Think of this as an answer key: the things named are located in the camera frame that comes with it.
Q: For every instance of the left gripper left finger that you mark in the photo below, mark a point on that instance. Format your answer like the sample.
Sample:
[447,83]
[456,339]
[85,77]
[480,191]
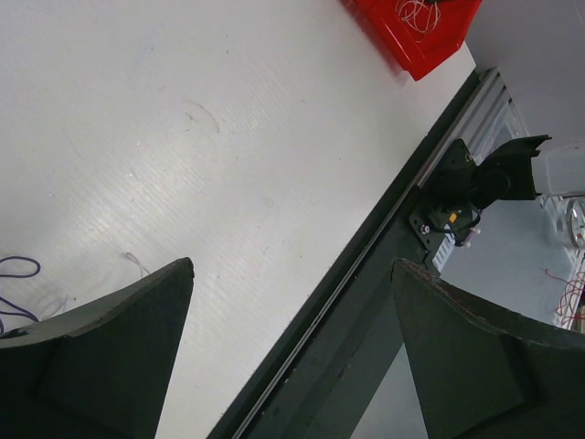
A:
[100,370]

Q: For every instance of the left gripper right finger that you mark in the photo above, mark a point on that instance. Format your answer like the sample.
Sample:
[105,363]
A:
[483,371]

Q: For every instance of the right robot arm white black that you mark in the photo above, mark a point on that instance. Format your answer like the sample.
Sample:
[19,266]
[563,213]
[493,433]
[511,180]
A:
[529,167]

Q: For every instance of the red plastic compartment bin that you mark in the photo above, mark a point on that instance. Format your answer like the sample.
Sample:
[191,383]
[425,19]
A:
[419,35]

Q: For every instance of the loose red wires off table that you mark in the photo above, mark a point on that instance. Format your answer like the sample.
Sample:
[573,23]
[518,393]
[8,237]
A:
[569,308]

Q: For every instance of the right white cable duct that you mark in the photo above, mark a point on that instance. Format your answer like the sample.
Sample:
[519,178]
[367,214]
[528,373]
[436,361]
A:
[444,252]

